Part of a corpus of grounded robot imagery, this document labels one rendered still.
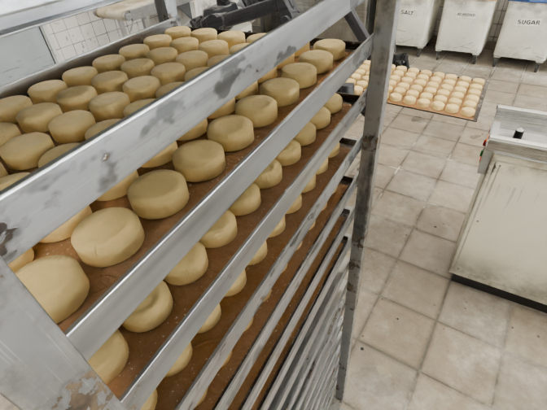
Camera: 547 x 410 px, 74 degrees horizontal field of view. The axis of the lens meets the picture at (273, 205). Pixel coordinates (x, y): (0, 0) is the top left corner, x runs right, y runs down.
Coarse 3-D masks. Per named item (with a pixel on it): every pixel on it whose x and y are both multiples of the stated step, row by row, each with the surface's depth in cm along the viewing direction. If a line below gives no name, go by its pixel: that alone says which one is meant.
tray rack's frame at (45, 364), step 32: (0, 256) 13; (0, 288) 13; (0, 320) 14; (32, 320) 15; (0, 352) 14; (32, 352) 15; (64, 352) 17; (0, 384) 14; (32, 384) 16; (64, 384) 17; (96, 384) 19
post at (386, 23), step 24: (384, 0) 54; (384, 24) 56; (384, 48) 58; (384, 72) 60; (384, 96) 63; (360, 168) 74; (360, 192) 78; (360, 216) 82; (360, 240) 86; (360, 264) 91; (336, 384) 139
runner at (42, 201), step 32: (352, 0) 46; (288, 32) 33; (320, 32) 40; (224, 64) 26; (256, 64) 30; (160, 96) 22; (192, 96) 24; (224, 96) 27; (128, 128) 20; (160, 128) 22; (192, 128) 25; (64, 160) 17; (96, 160) 19; (128, 160) 21; (0, 192) 15; (32, 192) 16; (64, 192) 18; (96, 192) 20; (0, 224) 16; (32, 224) 17
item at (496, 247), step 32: (512, 128) 162; (544, 128) 160; (512, 160) 146; (480, 192) 161; (512, 192) 153; (544, 192) 147; (480, 224) 170; (512, 224) 162; (544, 224) 155; (480, 256) 180; (512, 256) 171; (544, 256) 163; (480, 288) 196; (512, 288) 182; (544, 288) 173
